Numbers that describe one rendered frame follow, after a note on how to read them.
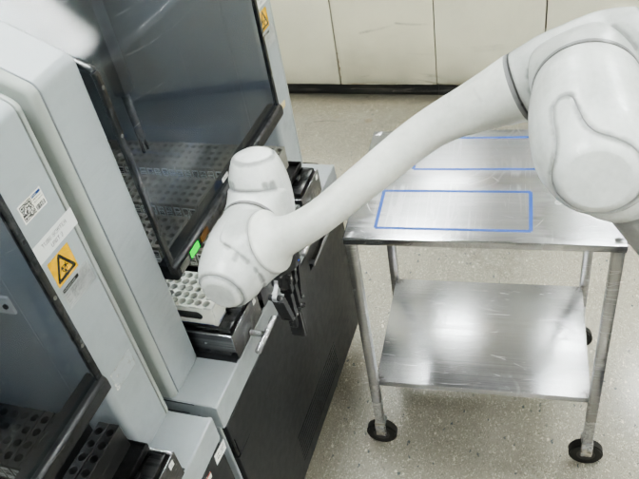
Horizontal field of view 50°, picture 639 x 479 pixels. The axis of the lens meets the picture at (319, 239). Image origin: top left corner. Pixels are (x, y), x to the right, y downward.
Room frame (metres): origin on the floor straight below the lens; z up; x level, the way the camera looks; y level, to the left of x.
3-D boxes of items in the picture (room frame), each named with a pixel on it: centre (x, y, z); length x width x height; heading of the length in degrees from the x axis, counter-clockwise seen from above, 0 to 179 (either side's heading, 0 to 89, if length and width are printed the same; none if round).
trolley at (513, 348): (1.31, -0.41, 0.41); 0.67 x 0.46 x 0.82; 70
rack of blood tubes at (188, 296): (1.12, 0.35, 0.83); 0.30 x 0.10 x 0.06; 65
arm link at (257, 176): (0.98, 0.09, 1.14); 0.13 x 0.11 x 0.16; 160
